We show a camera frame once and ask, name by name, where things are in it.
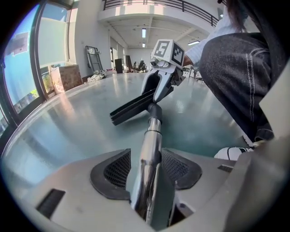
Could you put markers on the dark cabinet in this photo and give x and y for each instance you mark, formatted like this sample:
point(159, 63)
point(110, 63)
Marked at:
point(119, 65)

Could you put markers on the distant black office chair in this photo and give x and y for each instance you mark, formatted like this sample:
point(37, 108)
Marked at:
point(141, 66)

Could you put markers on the black vacuum floor nozzle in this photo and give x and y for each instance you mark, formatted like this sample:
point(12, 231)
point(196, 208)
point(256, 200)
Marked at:
point(131, 106)

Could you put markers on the white printed bag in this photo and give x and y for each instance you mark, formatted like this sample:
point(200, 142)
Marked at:
point(57, 79)

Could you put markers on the person's right forearm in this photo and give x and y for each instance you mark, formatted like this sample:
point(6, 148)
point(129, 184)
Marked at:
point(193, 53)

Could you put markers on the white cloth pile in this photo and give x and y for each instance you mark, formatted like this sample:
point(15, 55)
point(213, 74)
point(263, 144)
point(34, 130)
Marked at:
point(96, 77)

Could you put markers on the grey hand trolley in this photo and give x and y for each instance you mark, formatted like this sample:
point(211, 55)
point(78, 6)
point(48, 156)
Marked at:
point(93, 59)

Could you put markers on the person's left leg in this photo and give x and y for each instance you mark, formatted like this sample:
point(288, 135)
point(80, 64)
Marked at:
point(238, 79)

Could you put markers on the brown cardboard box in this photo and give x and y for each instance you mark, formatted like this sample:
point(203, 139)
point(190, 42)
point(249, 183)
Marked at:
point(70, 77)

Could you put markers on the person's left shoe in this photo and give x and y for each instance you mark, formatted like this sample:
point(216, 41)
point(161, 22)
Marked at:
point(231, 153)

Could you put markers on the silver vacuum wand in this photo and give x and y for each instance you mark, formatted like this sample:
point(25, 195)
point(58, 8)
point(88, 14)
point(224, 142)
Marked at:
point(149, 154)

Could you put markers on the black balcony railing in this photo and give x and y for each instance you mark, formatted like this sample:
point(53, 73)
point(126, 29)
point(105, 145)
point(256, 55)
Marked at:
point(213, 18)

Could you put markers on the striped light blue shirt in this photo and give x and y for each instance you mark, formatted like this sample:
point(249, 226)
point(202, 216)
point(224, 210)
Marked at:
point(226, 25)

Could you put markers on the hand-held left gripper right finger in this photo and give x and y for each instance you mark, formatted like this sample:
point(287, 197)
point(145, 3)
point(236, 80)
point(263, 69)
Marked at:
point(210, 179)

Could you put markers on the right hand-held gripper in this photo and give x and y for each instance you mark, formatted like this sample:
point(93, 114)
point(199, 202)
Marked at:
point(167, 52)

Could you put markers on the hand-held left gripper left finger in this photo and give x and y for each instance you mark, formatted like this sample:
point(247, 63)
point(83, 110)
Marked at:
point(79, 181)

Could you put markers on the black-framed glass door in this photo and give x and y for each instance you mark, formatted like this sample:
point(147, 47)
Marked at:
point(34, 59)

